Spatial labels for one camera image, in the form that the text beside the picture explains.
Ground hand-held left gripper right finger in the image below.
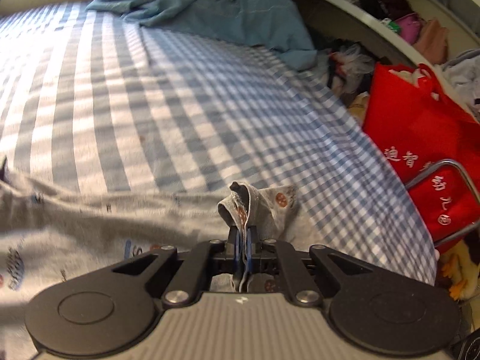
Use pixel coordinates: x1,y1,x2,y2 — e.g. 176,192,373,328
245,225,376,306

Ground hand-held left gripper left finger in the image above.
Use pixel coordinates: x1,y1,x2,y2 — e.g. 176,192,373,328
110,227,244,306

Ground grey printed pants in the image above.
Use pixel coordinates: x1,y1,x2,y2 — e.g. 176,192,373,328
0,155,301,360

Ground blue checked bed sheet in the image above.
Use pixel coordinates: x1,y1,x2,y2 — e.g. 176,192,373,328
0,2,439,289

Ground red fabric bag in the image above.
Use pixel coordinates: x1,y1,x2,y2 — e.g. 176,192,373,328
362,62,480,254

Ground mixed clothes pile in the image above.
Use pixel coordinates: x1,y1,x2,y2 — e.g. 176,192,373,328
315,41,377,128

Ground yellow plush toy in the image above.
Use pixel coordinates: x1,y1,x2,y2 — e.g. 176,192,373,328
437,240,480,302

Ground black round object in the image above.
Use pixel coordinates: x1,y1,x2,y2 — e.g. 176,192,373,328
454,330,480,360

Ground blue star curtain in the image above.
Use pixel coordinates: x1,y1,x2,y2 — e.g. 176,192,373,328
86,0,317,70

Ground white shelf unit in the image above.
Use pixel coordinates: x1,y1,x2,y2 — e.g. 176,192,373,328
300,0,480,124

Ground grey crumpled cloth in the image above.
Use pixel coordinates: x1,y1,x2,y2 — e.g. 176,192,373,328
440,49,480,121

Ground pink clothes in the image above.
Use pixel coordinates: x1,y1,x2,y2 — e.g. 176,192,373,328
394,13,451,64

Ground metal tube frame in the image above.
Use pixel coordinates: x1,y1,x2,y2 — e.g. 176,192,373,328
405,159,480,248

